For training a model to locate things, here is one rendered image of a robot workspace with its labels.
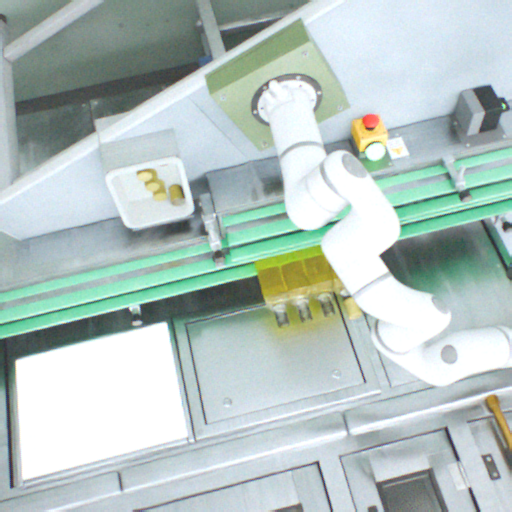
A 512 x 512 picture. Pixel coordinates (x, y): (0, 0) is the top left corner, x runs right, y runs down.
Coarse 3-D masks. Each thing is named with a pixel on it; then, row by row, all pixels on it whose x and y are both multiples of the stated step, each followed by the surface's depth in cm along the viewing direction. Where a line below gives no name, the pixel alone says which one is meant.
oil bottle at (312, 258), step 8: (312, 248) 168; (304, 256) 167; (312, 256) 167; (320, 256) 167; (304, 264) 166; (312, 264) 166; (320, 264) 165; (312, 272) 164; (320, 272) 164; (328, 272) 164; (312, 280) 163; (320, 280) 163; (328, 280) 163; (312, 288) 163; (320, 288) 162; (328, 288) 162; (312, 296) 165
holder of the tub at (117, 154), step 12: (156, 132) 151; (168, 132) 150; (108, 144) 150; (120, 144) 150; (132, 144) 149; (144, 144) 149; (156, 144) 149; (168, 144) 149; (108, 156) 148; (120, 156) 148; (132, 156) 148; (144, 156) 147; (156, 156) 147; (168, 156) 147; (108, 168) 146; (120, 168) 147; (132, 228) 171
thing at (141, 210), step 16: (160, 160) 146; (176, 160) 147; (112, 176) 146; (128, 176) 158; (160, 176) 161; (176, 176) 163; (112, 192) 151; (128, 192) 163; (144, 192) 165; (128, 208) 164; (144, 208) 166; (160, 208) 165; (176, 208) 165; (192, 208) 163; (128, 224) 162; (144, 224) 164
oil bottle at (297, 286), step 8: (280, 256) 168; (288, 256) 167; (296, 256) 167; (280, 264) 167; (288, 264) 166; (296, 264) 166; (288, 272) 165; (296, 272) 165; (304, 272) 165; (288, 280) 164; (296, 280) 164; (304, 280) 164; (288, 288) 163; (296, 288) 163; (304, 288) 163; (288, 296) 164; (296, 296) 162; (304, 296) 162
